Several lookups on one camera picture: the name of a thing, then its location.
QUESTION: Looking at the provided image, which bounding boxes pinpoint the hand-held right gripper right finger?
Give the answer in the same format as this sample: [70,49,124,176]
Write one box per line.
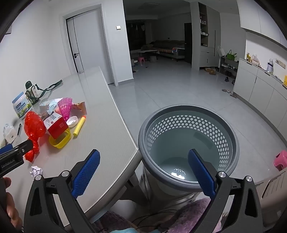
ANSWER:
[188,148,264,233]

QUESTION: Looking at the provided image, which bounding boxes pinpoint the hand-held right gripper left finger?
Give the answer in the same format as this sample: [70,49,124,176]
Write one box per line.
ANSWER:
[23,149,101,233]

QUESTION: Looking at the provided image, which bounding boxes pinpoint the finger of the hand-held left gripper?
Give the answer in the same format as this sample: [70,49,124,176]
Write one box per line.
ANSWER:
[0,144,13,155]
[0,139,34,160]

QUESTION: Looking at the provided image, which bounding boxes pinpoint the red cellophane wrapper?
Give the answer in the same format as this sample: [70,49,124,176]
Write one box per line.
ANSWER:
[23,111,47,162]

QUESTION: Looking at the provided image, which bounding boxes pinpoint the white paper ball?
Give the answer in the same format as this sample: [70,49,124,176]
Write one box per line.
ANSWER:
[30,166,43,177]

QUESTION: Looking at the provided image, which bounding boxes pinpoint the yellow plastic square ring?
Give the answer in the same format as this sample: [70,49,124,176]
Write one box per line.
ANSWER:
[49,129,71,149]

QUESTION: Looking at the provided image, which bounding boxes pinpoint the red toothpaste box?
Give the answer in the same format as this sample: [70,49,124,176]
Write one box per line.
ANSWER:
[43,113,70,139]

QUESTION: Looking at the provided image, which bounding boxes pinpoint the yellow foam stick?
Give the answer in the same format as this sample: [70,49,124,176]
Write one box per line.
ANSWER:
[73,116,87,137]

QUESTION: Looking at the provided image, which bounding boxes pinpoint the grey perforated basket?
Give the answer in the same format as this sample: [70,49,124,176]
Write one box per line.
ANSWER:
[138,104,240,201]

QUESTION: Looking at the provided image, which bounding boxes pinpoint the light blue snack packet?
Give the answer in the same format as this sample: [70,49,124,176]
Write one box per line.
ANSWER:
[39,99,63,115]

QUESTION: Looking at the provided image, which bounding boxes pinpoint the pink plastic shuttlecock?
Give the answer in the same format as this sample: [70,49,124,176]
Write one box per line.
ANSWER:
[58,97,74,121]

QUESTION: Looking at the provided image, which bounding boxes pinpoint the small colourful wrapper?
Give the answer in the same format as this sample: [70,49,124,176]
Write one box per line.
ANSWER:
[73,101,87,115]

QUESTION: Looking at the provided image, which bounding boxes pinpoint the person's left hand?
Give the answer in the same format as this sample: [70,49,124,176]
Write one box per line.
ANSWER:
[3,177,23,227]

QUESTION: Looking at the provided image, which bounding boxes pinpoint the white block with clear wrap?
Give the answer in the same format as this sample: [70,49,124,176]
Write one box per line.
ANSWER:
[3,123,17,144]

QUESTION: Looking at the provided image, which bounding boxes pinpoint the purple fleece clothing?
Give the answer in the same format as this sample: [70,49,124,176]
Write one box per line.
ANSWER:
[99,197,227,233]

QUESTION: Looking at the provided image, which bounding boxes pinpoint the white milk powder can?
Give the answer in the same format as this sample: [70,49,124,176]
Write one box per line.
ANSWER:
[12,91,33,119]

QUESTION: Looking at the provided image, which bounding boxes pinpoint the white counter cabinet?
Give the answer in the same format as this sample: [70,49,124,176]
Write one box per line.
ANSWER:
[232,58,287,135]

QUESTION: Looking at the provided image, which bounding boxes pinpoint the shoe rack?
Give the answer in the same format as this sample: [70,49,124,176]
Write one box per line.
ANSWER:
[218,56,239,79]

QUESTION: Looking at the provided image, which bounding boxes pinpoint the white door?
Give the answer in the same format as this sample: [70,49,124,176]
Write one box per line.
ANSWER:
[66,9,108,73]

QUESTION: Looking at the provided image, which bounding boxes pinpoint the white shelf cabinet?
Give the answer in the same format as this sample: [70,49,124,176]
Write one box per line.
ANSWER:
[198,2,221,70]

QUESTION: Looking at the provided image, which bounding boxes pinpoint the dark sofa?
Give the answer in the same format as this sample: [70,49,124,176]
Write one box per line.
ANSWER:
[141,40,186,54]

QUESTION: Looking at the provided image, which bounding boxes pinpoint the green strapped water bottle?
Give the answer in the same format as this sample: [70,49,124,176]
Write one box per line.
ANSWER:
[25,79,63,105]

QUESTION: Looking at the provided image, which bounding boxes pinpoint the black cable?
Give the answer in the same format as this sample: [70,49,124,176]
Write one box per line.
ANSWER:
[132,209,177,224]

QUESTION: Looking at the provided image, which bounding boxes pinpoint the white wall cabinets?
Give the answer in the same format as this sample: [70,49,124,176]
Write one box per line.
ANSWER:
[236,0,287,45]

